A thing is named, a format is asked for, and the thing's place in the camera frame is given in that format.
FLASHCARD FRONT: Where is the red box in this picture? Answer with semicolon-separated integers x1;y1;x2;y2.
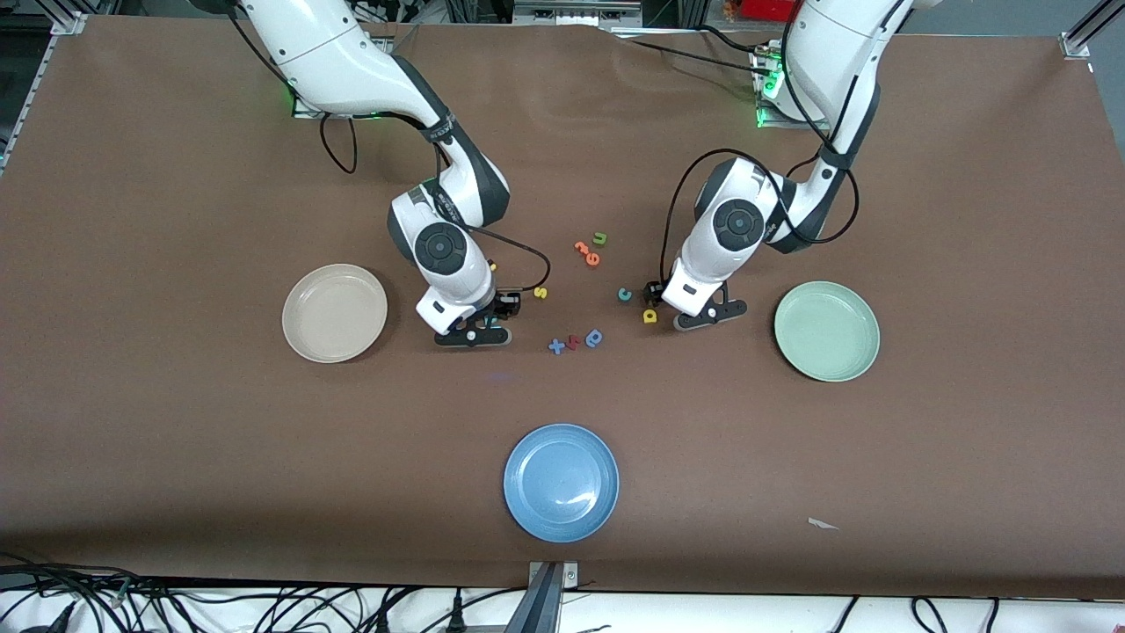
740;0;805;24

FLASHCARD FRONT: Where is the beige brown plate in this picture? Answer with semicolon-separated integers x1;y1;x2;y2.
281;264;388;364

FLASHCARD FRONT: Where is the grey aluminium strut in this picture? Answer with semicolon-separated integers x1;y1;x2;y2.
504;563;565;633

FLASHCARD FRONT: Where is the grey equipment box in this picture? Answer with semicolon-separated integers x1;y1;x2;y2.
512;0;644;29

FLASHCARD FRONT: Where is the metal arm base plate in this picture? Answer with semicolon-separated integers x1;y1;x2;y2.
754;44;831;131
293;92;388;120

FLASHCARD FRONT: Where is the short black table cable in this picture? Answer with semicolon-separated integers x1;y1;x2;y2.
699;24;767;57

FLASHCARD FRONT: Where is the blue plate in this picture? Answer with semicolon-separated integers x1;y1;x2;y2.
503;424;621;543

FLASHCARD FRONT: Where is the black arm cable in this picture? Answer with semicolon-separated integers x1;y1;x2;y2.
230;0;553;297
659;0;884;287

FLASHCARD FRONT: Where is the long black table cable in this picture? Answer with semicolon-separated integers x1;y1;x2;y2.
626;37;774;78

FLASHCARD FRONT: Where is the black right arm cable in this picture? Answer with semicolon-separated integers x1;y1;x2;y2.
230;0;553;297

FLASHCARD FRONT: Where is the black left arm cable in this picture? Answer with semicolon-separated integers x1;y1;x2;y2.
659;0;884;287

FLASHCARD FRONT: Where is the black looped floor cable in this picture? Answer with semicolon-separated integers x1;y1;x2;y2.
911;596;952;633

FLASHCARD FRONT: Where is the pale green plate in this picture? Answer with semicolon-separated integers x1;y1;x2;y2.
773;280;881;382

